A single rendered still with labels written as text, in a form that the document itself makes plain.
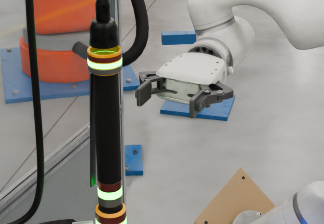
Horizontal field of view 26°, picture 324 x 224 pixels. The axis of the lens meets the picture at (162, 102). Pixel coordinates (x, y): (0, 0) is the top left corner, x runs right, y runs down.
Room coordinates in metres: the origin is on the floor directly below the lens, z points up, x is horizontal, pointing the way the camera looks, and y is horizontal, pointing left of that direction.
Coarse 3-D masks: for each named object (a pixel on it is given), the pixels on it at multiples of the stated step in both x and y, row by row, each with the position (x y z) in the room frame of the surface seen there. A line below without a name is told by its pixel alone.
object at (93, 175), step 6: (90, 72) 0.82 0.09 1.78; (90, 78) 0.82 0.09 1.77; (90, 84) 0.82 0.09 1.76; (90, 90) 0.82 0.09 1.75; (90, 96) 0.82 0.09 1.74; (90, 102) 0.82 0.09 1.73; (90, 108) 0.82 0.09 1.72; (90, 114) 0.82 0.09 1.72; (90, 120) 0.82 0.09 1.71; (90, 126) 0.82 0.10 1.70; (90, 132) 0.82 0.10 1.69; (90, 138) 0.82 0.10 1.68; (90, 144) 0.82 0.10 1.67; (90, 150) 0.82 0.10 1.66; (90, 156) 0.82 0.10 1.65; (90, 162) 0.82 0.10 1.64; (90, 168) 0.82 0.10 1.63; (90, 174) 0.82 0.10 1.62; (90, 180) 0.82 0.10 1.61; (90, 186) 0.82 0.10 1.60
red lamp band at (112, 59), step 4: (88, 56) 0.81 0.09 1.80; (116, 56) 0.80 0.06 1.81; (120, 56) 0.81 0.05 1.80; (92, 60) 0.80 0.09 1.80; (96, 60) 0.80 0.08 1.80; (100, 60) 0.80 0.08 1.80; (104, 60) 0.80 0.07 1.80; (108, 60) 0.80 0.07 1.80; (112, 60) 0.80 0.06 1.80; (116, 60) 0.80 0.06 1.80
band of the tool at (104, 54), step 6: (90, 48) 0.83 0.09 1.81; (96, 48) 0.83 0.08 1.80; (114, 48) 0.84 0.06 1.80; (120, 48) 0.82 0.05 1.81; (90, 54) 0.80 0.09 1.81; (96, 54) 0.80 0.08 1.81; (102, 54) 0.84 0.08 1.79; (108, 54) 0.80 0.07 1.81; (114, 54) 0.80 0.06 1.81; (90, 66) 0.80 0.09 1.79
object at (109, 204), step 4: (100, 200) 0.81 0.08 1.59; (104, 200) 0.80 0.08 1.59; (112, 200) 0.80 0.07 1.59; (116, 200) 0.80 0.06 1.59; (120, 200) 0.81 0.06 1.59; (100, 204) 0.81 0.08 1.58; (104, 204) 0.80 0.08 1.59; (108, 204) 0.80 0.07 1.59; (112, 204) 0.80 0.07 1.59; (116, 204) 0.80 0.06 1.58; (120, 204) 0.81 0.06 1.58
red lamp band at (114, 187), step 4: (100, 184) 0.80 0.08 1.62; (104, 184) 0.80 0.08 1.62; (112, 184) 0.80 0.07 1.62; (116, 184) 0.80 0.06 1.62; (120, 184) 0.81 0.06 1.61; (100, 188) 0.80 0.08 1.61; (104, 188) 0.80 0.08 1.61; (108, 188) 0.80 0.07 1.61; (112, 188) 0.80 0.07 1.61; (116, 188) 0.80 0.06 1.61
